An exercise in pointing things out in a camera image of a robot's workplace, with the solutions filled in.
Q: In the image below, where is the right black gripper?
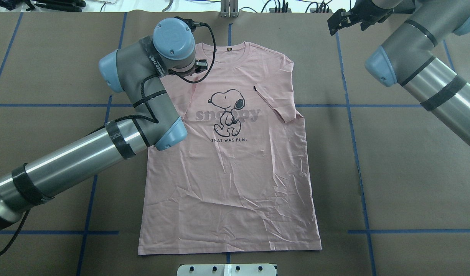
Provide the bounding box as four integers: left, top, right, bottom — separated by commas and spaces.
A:
327, 0, 392, 36

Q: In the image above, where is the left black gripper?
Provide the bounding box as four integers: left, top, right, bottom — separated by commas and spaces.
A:
195, 59, 208, 73

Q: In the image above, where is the pink Snoopy t-shirt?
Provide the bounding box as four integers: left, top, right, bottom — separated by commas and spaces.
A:
138, 42, 322, 256

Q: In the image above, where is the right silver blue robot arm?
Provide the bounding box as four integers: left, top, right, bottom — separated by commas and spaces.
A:
365, 0, 470, 146

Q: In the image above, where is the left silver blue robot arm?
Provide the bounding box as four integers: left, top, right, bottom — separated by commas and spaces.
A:
0, 17, 216, 231

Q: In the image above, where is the grey orange usb hub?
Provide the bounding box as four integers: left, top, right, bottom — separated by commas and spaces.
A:
305, 0, 332, 13
269, 0, 291, 13

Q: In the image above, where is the black folded tripod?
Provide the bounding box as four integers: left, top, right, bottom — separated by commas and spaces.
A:
31, 0, 86, 12

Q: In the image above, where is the aluminium frame post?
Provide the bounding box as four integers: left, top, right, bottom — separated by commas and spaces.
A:
219, 0, 240, 18

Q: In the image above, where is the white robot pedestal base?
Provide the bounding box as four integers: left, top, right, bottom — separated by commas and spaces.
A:
176, 263, 278, 276

